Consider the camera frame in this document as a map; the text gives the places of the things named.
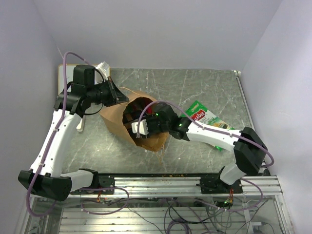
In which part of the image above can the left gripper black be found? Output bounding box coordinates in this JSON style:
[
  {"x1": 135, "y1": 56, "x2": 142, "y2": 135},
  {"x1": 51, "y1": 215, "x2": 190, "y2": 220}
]
[{"x1": 87, "y1": 76, "x2": 130, "y2": 107}]

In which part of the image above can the brown paper bag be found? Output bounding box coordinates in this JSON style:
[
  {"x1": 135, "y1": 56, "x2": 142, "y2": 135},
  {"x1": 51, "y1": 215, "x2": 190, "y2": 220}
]
[{"x1": 99, "y1": 87, "x2": 169, "y2": 159}]

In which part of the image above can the green cassava chips bag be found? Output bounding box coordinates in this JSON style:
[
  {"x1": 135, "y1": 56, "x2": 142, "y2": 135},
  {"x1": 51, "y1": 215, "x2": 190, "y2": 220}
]
[{"x1": 179, "y1": 100, "x2": 234, "y2": 151}]

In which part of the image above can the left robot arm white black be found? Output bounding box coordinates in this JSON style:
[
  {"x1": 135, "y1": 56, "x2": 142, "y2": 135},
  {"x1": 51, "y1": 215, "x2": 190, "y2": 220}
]
[{"x1": 18, "y1": 62, "x2": 128, "y2": 201}]

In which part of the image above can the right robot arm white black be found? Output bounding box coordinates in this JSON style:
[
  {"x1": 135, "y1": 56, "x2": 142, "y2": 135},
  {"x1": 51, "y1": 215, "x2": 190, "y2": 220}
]
[{"x1": 135, "y1": 101, "x2": 268, "y2": 193}]

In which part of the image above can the red snack packet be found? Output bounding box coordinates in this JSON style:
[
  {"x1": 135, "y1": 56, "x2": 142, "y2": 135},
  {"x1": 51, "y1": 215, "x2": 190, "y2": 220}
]
[{"x1": 145, "y1": 100, "x2": 153, "y2": 115}]

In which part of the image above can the white marker pen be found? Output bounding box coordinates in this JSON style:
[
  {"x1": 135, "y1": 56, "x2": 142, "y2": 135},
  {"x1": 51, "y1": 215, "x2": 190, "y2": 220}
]
[{"x1": 76, "y1": 116, "x2": 85, "y2": 133}]

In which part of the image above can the small whiteboard wooden frame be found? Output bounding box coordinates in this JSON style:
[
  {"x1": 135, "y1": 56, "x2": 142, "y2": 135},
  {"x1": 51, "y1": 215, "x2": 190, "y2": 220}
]
[{"x1": 58, "y1": 64, "x2": 102, "y2": 94}]

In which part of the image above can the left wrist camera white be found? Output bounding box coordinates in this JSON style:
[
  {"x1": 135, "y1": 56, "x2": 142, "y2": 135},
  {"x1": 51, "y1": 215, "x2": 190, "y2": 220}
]
[{"x1": 96, "y1": 61, "x2": 111, "y2": 80}]

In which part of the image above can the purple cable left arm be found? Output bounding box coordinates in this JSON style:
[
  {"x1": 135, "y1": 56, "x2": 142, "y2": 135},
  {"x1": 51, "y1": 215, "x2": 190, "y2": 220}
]
[{"x1": 25, "y1": 51, "x2": 93, "y2": 217}]

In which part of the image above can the aluminium mounting rail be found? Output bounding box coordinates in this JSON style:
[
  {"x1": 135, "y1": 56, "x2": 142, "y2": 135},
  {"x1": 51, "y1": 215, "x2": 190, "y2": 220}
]
[{"x1": 26, "y1": 173, "x2": 283, "y2": 198}]

